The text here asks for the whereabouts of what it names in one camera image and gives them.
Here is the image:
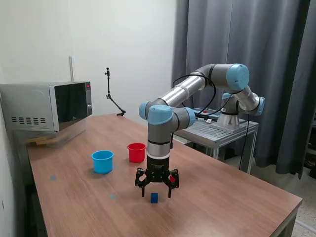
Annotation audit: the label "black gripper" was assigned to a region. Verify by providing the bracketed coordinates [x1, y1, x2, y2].
[134, 157, 179, 198]

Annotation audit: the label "red plastic cup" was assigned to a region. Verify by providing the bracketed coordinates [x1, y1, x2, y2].
[127, 142, 147, 163]

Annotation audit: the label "blue plastic cup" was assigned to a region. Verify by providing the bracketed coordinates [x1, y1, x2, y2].
[91, 149, 115, 174]

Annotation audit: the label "grey metal robot stand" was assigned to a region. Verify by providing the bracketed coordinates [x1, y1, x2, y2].
[172, 114, 259, 175]

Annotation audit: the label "blue teach pendant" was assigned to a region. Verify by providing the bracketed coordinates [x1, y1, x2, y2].
[194, 107, 221, 119]

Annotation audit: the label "wooden blocks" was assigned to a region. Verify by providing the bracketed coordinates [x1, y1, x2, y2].
[26, 137, 59, 147]

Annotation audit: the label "silver microwave oven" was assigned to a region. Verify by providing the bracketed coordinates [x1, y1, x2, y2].
[0, 81, 93, 133]

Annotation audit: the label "grey curtain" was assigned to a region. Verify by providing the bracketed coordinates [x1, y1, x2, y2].
[171, 0, 316, 180]

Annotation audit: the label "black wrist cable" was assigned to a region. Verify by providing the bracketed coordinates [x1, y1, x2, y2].
[170, 74, 234, 150]

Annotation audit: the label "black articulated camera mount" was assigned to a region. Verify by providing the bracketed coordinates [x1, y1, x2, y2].
[103, 67, 127, 117]

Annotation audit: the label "black power cable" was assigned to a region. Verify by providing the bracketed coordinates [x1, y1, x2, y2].
[238, 114, 249, 170]

